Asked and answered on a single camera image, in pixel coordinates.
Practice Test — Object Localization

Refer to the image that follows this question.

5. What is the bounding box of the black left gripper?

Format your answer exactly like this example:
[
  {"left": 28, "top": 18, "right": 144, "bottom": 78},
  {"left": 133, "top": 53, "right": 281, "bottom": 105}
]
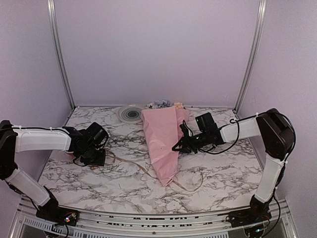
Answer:
[{"left": 78, "top": 144, "right": 106, "bottom": 166}]

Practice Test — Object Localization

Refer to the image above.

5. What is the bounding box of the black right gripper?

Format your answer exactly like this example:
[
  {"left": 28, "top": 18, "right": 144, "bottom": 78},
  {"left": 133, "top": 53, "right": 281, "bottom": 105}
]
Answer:
[{"left": 171, "top": 131, "right": 209, "bottom": 154}]

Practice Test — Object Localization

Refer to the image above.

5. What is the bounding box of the beige raffia ribbon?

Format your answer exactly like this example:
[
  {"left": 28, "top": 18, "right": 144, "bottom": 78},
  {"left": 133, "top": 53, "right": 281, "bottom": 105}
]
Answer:
[{"left": 88, "top": 151, "right": 204, "bottom": 193}]

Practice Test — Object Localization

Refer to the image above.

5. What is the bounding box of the pink wrapping paper sheet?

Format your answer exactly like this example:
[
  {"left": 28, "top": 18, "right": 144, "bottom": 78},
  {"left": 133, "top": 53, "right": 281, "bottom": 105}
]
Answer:
[{"left": 141, "top": 106, "right": 190, "bottom": 186}]

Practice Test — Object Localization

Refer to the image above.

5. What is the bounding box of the large pink fake rose stem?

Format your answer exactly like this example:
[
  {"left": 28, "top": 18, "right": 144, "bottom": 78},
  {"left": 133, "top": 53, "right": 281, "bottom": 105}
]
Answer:
[{"left": 173, "top": 102, "right": 185, "bottom": 109}]

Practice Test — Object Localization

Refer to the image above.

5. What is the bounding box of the blue fake flower stem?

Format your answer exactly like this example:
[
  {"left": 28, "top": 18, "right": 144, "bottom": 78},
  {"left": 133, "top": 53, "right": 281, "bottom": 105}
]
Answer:
[{"left": 146, "top": 99, "right": 171, "bottom": 109}]

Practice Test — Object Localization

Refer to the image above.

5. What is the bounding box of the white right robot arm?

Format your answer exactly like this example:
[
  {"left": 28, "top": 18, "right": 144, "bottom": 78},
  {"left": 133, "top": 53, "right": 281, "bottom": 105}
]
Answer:
[{"left": 172, "top": 108, "right": 297, "bottom": 222}]

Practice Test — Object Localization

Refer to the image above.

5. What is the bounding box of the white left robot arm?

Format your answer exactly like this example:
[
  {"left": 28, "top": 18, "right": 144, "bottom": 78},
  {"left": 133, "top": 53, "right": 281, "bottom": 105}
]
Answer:
[{"left": 0, "top": 120, "right": 109, "bottom": 221}]

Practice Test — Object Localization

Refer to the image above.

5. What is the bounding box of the striped grey ceramic plate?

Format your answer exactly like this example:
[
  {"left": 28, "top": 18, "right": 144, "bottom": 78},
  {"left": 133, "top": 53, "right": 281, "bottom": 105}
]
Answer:
[{"left": 117, "top": 104, "right": 145, "bottom": 124}]

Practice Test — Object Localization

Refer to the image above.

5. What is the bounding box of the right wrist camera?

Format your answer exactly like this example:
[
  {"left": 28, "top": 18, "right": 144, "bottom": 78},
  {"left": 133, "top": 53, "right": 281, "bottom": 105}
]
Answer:
[{"left": 179, "top": 120, "right": 194, "bottom": 137}]

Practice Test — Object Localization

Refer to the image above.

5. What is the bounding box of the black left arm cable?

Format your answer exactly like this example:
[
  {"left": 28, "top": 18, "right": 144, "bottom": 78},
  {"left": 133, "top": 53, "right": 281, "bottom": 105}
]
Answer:
[{"left": 73, "top": 133, "right": 109, "bottom": 167}]

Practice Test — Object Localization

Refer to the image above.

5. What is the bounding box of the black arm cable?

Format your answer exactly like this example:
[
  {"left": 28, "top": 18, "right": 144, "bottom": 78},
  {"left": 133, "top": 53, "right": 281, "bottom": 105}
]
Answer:
[
  {"left": 198, "top": 111, "right": 297, "bottom": 156},
  {"left": 73, "top": 133, "right": 109, "bottom": 167}
]

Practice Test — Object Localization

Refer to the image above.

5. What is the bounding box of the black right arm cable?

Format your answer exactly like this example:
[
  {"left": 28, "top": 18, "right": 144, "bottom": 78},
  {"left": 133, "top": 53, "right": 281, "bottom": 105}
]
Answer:
[{"left": 198, "top": 111, "right": 297, "bottom": 156}]

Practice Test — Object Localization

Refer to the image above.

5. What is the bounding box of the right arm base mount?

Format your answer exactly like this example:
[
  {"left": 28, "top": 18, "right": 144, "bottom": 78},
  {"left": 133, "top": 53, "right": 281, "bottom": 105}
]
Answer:
[{"left": 225, "top": 195, "right": 273, "bottom": 228}]

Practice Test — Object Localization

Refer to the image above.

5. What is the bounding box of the aluminium front rail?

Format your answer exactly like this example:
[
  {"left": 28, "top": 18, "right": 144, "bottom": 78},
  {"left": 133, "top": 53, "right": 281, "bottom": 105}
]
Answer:
[{"left": 8, "top": 198, "right": 298, "bottom": 238}]

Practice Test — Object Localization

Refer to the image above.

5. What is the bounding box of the right aluminium frame post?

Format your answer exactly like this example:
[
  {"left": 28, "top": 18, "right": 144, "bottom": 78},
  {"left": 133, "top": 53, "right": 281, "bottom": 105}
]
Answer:
[{"left": 234, "top": 0, "right": 267, "bottom": 114}]

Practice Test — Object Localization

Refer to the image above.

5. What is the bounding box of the aluminium frame post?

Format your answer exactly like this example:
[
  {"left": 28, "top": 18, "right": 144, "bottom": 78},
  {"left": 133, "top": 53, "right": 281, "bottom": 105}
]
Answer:
[
  {"left": 47, "top": 0, "right": 76, "bottom": 110},
  {"left": 234, "top": 0, "right": 267, "bottom": 114}
]

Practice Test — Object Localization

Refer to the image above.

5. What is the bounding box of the left aluminium frame post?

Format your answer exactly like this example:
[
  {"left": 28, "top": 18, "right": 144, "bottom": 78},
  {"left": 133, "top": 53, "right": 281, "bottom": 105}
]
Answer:
[{"left": 47, "top": 0, "right": 76, "bottom": 110}]

